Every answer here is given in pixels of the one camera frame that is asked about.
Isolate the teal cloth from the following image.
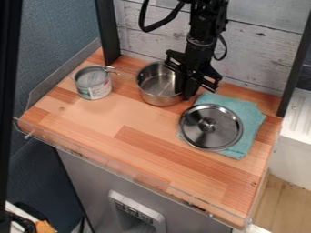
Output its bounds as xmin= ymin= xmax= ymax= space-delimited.
xmin=176 ymin=91 xmax=267 ymax=161

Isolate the silver lid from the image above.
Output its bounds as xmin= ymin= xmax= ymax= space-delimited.
xmin=177 ymin=103 xmax=246 ymax=152

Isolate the silver pot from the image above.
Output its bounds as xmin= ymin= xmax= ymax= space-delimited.
xmin=103 ymin=60 xmax=189 ymax=107

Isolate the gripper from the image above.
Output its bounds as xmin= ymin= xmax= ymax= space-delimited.
xmin=163 ymin=49 xmax=224 ymax=101

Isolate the silver can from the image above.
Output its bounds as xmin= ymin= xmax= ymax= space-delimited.
xmin=73 ymin=65 xmax=115 ymax=101

